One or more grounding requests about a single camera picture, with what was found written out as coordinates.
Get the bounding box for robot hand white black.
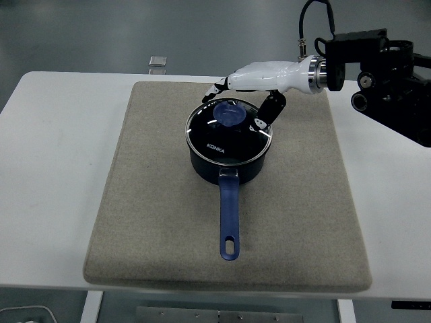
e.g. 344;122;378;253
201;56;316;134

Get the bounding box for glass pot lid blue knob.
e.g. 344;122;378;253
185;98;273;167

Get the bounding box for beige fabric mat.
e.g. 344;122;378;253
82;80;373;293

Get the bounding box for white table leg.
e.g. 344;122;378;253
336;298;356;323
79;289;104;323

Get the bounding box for grey metal plate with screws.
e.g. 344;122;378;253
135;306;304;323

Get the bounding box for black table control panel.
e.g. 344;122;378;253
391;300;431;310

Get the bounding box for black saucepan blue handle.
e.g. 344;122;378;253
185;100;273;262

